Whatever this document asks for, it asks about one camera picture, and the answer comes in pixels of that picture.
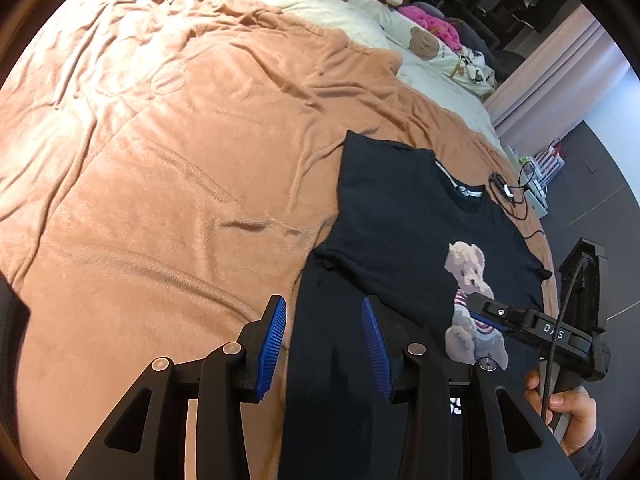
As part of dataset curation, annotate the cream duvet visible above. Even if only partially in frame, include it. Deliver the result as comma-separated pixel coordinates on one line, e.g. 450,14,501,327
155,0,506,146

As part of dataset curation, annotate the black and white print cloth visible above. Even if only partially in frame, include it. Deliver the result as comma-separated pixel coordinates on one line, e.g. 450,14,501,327
450,45,496,89

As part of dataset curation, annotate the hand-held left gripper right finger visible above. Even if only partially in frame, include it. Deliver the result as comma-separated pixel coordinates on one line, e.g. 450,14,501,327
361,296,582,480

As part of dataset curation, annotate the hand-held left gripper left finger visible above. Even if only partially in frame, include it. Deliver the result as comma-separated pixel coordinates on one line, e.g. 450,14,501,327
65,295,288,480

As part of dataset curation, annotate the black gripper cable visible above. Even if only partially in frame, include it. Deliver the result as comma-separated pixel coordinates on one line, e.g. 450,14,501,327
539,254,596,423

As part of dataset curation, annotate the cream bear print pillow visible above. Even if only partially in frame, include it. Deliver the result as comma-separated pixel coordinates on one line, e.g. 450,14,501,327
372,7,481,86

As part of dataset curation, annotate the striped gift bag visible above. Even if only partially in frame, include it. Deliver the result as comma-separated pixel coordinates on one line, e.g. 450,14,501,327
532,139,566,186

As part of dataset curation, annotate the brown blanket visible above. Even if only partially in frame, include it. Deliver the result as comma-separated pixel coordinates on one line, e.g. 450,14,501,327
0,0,558,480

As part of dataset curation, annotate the cream nightstand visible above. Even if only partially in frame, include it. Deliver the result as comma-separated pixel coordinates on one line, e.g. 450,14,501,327
507,147,551,218

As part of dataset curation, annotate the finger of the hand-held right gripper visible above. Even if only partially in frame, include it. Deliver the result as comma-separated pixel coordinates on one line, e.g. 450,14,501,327
466,294,528,341

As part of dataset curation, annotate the person's right hand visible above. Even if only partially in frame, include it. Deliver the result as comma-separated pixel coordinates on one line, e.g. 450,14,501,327
524,370,601,457

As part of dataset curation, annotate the black teddy bear print t-shirt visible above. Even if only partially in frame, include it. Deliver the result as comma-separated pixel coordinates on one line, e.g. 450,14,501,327
280,130,556,480

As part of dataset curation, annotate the pink curtain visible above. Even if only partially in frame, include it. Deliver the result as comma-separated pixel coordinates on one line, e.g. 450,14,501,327
482,10,633,148

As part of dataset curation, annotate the dark grey cushion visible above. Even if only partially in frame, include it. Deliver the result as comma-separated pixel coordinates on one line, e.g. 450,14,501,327
450,15,528,81

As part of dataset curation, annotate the person's right forearm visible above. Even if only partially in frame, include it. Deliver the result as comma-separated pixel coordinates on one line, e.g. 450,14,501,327
569,429,610,480

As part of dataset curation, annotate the pink plush cloth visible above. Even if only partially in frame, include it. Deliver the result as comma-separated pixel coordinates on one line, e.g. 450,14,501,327
397,2,461,52

